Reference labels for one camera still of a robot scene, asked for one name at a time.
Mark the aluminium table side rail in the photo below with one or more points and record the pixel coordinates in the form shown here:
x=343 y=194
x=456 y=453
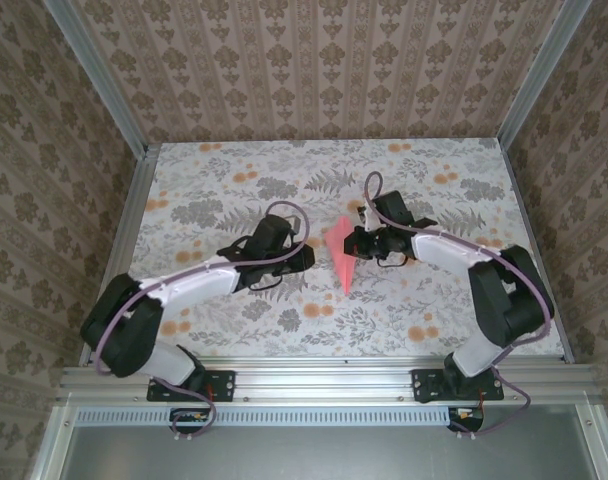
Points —
x=521 y=200
x=136 y=200

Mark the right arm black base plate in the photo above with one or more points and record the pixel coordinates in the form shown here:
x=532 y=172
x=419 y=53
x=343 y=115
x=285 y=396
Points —
x=421 y=387

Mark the pink square paper sheet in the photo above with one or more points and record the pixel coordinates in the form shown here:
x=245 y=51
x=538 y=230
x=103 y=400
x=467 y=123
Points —
x=340 y=250

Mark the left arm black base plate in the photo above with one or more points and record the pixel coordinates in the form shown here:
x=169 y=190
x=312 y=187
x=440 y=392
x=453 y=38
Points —
x=224 y=385

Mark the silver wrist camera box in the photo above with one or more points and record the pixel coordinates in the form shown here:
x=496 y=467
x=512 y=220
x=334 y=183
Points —
x=295 y=225
x=368 y=219

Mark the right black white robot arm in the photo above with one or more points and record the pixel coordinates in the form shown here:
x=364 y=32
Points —
x=514 y=300

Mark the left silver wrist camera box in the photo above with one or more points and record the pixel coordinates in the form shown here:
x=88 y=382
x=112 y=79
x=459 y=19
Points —
x=295 y=225

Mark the grey sheet metal panel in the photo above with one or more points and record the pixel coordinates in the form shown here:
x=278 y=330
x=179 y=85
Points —
x=334 y=455

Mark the floral patterned table mat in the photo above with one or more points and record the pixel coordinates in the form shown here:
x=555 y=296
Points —
x=284 y=165

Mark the aluminium extrusion beam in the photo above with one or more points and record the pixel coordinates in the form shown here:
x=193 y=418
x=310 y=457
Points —
x=324 y=382

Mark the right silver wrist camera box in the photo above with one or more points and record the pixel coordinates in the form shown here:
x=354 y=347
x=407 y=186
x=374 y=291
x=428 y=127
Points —
x=368 y=219

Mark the aluminium frame post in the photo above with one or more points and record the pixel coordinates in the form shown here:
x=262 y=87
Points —
x=103 y=80
x=540 y=75

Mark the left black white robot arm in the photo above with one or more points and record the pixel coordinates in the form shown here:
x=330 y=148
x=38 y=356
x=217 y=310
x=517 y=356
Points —
x=124 y=330

